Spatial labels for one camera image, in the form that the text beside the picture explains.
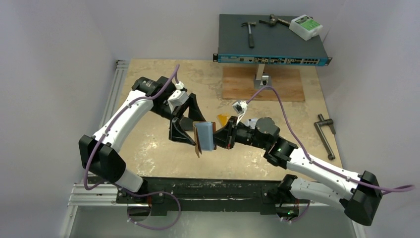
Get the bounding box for aluminium frame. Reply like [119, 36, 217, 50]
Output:
[60, 59, 367, 238]

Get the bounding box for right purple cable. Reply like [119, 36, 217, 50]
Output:
[246, 85, 416, 224]

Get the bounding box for blue network switch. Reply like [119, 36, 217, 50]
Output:
[212, 14, 332, 66]

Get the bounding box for hammer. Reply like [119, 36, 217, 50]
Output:
[241, 22, 256, 49]

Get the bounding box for grey metal clamp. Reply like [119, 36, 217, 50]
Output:
[314, 114, 336, 161]

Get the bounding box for brown leather card holder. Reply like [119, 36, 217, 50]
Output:
[193, 121, 217, 158]

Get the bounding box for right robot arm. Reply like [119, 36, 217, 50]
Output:
[213, 116, 383, 226]

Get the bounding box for orange card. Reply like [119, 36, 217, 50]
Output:
[216, 113, 231, 127]

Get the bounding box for purple cable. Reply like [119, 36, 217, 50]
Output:
[246, 85, 416, 224]
[83, 64, 182, 231]

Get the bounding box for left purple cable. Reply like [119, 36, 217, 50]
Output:
[83, 64, 182, 231]

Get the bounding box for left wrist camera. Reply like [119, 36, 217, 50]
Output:
[167, 81, 188, 112]

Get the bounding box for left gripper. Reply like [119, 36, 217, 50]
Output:
[150, 93, 207, 144]

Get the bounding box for black metal tool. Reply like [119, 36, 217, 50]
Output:
[259, 14, 291, 27]

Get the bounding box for white green box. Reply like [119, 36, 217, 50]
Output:
[289, 14, 323, 41]

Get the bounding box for black cards stack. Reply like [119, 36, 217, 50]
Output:
[179, 117, 194, 131]

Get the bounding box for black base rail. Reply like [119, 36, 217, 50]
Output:
[85, 176, 313, 218]

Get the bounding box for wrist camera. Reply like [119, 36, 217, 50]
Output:
[167, 81, 188, 112]
[232, 100, 248, 124]

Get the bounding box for silver white cards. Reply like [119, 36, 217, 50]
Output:
[244, 119, 258, 129]

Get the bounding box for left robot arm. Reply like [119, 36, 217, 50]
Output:
[78, 76, 205, 203]

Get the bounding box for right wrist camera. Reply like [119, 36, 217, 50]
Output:
[232, 100, 248, 124]

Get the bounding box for silver metal stand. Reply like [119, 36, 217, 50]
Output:
[253, 64, 272, 90]

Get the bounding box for brown wooden board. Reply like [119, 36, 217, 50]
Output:
[222, 66, 305, 102]

